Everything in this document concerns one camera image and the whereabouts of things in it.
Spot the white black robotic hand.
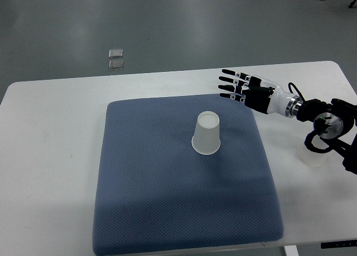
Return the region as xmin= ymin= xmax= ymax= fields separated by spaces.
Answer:
xmin=218 ymin=69 xmax=298 ymax=117

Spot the lower metal floor plate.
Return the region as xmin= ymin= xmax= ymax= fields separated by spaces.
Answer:
xmin=109 ymin=60 xmax=124 ymax=70

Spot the white paper cup on cushion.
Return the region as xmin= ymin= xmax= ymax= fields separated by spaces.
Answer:
xmin=191 ymin=111 xmax=221 ymax=156

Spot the black table control panel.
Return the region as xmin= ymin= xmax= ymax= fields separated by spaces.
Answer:
xmin=320 ymin=239 xmax=357 ymax=249

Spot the white table leg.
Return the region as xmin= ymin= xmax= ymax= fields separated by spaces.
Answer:
xmin=283 ymin=245 xmax=299 ymax=256

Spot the blue fabric cushion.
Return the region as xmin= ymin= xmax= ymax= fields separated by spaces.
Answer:
xmin=93 ymin=94 xmax=284 ymax=255

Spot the upper metal floor plate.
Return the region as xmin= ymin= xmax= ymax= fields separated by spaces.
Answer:
xmin=108 ymin=48 xmax=123 ymax=59

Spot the metal floor plate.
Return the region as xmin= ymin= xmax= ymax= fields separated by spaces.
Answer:
xmin=109 ymin=60 xmax=124 ymax=70
xmin=108 ymin=48 xmax=123 ymax=59

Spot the white paper cup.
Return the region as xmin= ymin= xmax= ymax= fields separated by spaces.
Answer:
xmin=191 ymin=111 xmax=221 ymax=156
xmin=297 ymin=143 xmax=327 ymax=166

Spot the black tripod leg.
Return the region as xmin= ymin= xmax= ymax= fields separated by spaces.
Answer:
xmin=349 ymin=0 xmax=357 ymax=8

